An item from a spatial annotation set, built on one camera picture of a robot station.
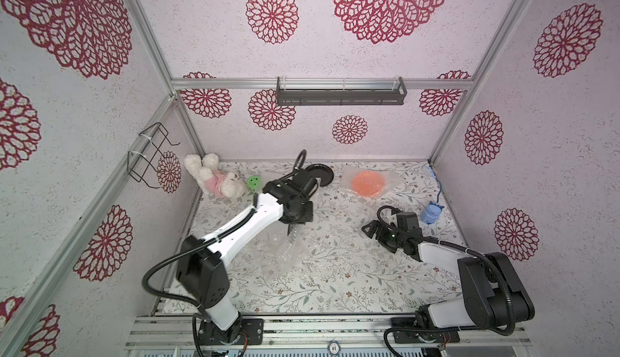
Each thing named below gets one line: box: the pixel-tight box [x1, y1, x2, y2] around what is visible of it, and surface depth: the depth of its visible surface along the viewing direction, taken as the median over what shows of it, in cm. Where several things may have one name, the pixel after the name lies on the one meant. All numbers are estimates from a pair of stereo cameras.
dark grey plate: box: [305, 163, 335, 187], surface depth 119 cm
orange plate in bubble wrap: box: [340, 165, 404, 200], surface depth 112 cm
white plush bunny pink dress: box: [184, 153, 248, 199], surface depth 102 cm
